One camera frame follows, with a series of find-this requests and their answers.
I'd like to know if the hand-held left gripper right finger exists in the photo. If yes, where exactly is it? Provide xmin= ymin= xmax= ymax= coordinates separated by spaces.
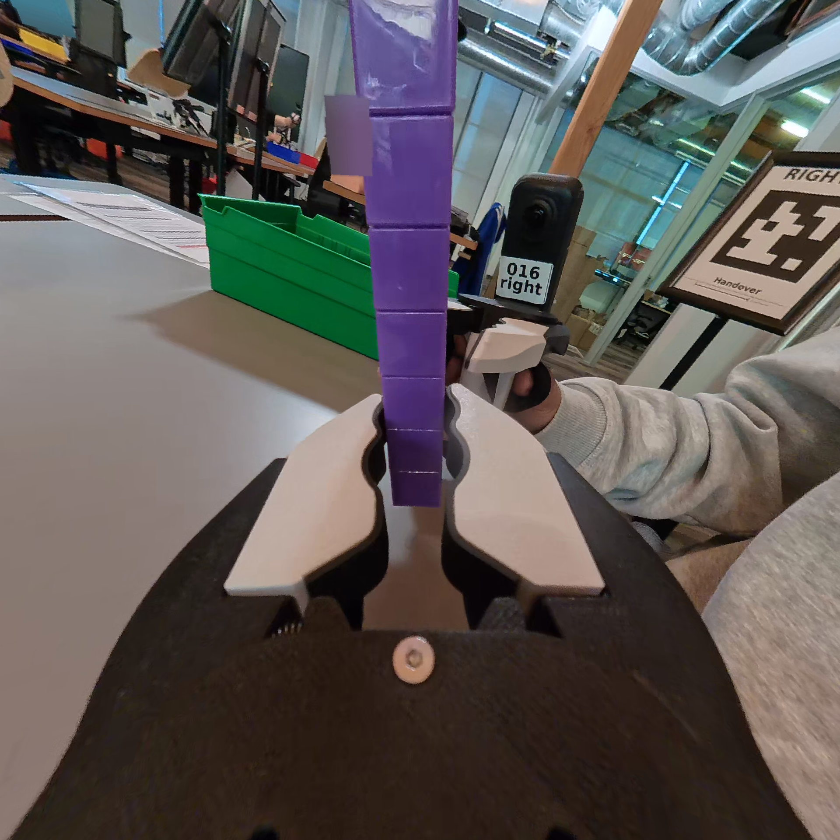
xmin=445 ymin=382 xmax=607 ymax=614

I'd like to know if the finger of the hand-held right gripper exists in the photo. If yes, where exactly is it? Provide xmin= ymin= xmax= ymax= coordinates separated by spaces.
xmin=468 ymin=327 xmax=520 ymax=375
xmin=495 ymin=318 xmax=550 ymax=366

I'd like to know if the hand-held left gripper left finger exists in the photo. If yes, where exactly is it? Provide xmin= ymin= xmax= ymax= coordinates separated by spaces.
xmin=223 ymin=392 xmax=389 ymax=614

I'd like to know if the purple segmented bar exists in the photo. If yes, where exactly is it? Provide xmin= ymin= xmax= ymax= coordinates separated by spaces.
xmin=348 ymin=0 xmax=458 ymax=508

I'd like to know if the person's right forearm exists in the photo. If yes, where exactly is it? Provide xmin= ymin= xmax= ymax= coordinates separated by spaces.
xmin=533 ymin=327 xmax=840 ymax=542

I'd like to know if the grey desk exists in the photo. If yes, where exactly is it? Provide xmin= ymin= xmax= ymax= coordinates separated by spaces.
xmin=0 ymin=174 xmax=468 ymax=840

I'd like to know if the wooden background desk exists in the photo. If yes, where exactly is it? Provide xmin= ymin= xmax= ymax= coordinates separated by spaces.
xmin=0 ymin=66 xmax=316 ymax=201

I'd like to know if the person's right hand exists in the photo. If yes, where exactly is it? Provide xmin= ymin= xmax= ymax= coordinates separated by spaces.
xmin=511 ymin=370 xmax=565 ymax=434

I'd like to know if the cardboard box stack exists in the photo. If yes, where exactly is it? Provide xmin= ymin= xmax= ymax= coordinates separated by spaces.
xmin=556 ymin=226 xmax=599 ymax=317

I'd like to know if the blue jacket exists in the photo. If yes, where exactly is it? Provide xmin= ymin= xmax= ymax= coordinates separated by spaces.
xmin=472 ymin=202 xmax=508 ymax=298

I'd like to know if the green plastic bin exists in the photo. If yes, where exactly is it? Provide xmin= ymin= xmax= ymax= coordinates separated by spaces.
xmin=198 ymin=193 xmax=460 ymax=362

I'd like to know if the framed marker sign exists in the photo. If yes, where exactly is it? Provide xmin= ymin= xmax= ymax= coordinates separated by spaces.
xmin=656 ymin=151 xmax=840 ymax=393

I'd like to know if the person's grey sweatshirt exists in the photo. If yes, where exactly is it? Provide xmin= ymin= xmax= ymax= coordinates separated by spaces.
xmin=701 ymin=472 xmax=840 ymax=840

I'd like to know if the black computer monitor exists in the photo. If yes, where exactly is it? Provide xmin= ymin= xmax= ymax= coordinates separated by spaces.
xmin=266 ymin=42 xmax=311 ymax=127
xmin=161 ymin=0 xmax=244 ymax=89
xmin=226 ymin=0 xmax=287 ymax=142

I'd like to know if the printed paper sheet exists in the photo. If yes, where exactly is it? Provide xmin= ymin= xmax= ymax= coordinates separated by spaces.
xmin=10 ymin=182 xmax=211 ymax=266

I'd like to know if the wooden post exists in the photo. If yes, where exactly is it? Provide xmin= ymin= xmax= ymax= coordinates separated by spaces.
xmin=550 ymin=0 xmax=664 ymax=178

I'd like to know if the silver ventilation duct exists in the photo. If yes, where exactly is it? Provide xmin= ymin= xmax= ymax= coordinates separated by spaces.
xmin=640 ymin=0 xmax=795 ymax=76

